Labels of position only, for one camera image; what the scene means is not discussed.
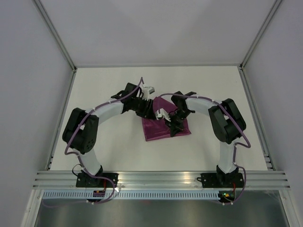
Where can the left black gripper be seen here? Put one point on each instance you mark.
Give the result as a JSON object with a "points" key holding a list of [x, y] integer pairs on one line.
{"points": [[147, 112]]}

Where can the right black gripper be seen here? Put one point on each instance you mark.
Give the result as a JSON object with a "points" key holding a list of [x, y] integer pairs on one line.
{"points": [[174, 127]]}

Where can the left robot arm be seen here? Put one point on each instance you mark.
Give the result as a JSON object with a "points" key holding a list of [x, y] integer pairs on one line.
{"points": [[81, 130]]}

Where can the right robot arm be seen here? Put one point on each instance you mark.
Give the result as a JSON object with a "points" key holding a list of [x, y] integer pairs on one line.
{"points": [[227, 124]]}

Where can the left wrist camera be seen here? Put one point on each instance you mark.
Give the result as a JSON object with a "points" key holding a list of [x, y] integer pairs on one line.
{"points": [[147, 91]]}

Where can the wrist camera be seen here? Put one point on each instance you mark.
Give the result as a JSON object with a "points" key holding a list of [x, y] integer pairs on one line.
{"points": [[147, 91], [162, 114]]}

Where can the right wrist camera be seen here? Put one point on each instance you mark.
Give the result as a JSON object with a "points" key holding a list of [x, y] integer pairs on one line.
{"points": [[162, 114]]}

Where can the white slotted cable duct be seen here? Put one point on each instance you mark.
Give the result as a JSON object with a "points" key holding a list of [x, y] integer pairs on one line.
{"points": [[134, 194]]}

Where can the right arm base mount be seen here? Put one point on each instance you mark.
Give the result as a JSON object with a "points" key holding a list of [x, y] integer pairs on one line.
{"points": [[231, 181]]}

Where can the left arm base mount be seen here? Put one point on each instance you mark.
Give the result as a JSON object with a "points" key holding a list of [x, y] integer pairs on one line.
{"points": [[86, 181]]}

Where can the aluminium mounting rail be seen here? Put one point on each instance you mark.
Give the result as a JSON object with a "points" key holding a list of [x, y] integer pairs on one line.
{"points": [[161, 180]]}

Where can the left aluminium frame post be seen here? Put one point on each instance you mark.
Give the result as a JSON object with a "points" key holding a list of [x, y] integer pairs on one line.
{"points": [[49, 24]]}

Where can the aluminium frame post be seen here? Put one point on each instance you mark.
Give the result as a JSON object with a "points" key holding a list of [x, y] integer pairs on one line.
{"points": [[49, 24], [268, 19]]}

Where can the right aluminium frame post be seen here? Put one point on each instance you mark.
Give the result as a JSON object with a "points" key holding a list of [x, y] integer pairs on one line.
{"points": [[268, 19]]}

